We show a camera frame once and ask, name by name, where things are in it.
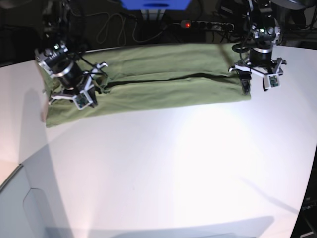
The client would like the blue box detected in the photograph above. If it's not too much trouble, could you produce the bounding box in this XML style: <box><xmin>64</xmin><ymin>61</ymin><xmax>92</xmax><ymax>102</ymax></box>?
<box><xmin>120</xmin><ymin>0</ymin><xmax>191</xmax><ymax>10</ymax></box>

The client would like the green T-shirt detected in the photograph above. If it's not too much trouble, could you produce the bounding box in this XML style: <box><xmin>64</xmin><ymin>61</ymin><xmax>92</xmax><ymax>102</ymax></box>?
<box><xmin>46</xmin><ymin>43</ymin><xmax>251</xmax><ymax>127</ymax></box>

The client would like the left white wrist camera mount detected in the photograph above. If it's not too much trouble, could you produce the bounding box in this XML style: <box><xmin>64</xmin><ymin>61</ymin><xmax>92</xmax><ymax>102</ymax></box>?
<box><xmin>228</xmin><ymin>58</ymin><xmax>287</xmax><ymax>91</ymax></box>

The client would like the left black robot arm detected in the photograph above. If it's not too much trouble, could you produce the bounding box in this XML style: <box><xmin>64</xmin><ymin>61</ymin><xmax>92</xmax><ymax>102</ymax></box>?
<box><xmin>229</xmin><ymin>0</ymin><xmax>316</xmax><ymax>95</ymax></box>

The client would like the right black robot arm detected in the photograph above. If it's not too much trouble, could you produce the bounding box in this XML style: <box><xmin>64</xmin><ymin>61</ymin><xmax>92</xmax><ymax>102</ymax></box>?
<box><xmin>35</xmin><ymin>0</ymin><xmax>98</xmax><ymax>110</ymax></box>

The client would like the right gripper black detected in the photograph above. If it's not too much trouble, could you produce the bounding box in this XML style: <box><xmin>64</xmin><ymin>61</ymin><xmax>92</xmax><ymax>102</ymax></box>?
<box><xmin>53</xmin><ymin>60</ymin><xmax>99</xmax><ymax>108</ymax></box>

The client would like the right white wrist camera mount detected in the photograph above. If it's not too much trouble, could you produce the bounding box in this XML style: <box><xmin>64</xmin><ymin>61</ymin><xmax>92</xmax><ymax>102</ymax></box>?
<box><xmin>49</xmin><ymin>62</ymin><xmax>108</xmax><ymax>110</ymax></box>

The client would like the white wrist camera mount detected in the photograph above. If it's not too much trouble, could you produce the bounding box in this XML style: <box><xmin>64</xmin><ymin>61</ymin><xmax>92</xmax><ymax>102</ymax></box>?
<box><xmin>228</xmin><ymin>58</ymin><xmax>287</xmax><ymax>91</ymax></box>
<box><xmin>49</xmin><ymin>62</ymin><xmax>108</xmax><ymax>110</ymax></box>

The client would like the black looped floor cable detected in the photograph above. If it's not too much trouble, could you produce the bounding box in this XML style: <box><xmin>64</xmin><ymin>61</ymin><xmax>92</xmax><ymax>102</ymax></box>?
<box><xmin>96</xmin><ymin>11</ymin><xmax>171</xmax><ymax>45</ymax></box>

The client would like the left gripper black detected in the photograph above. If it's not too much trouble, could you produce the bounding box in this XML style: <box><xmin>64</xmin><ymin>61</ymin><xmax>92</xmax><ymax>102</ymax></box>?
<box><xmin>237</xmin><ymin>47</ymin><xmax>284</xmax><ymax>95</ymax></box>

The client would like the white power strip red switch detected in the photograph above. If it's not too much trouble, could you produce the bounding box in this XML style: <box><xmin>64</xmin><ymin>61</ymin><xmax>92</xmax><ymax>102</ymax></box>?
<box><xmin>173</xmin><ymin>20</ymin><xmax>235</xmax><ymax>32</ymax></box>

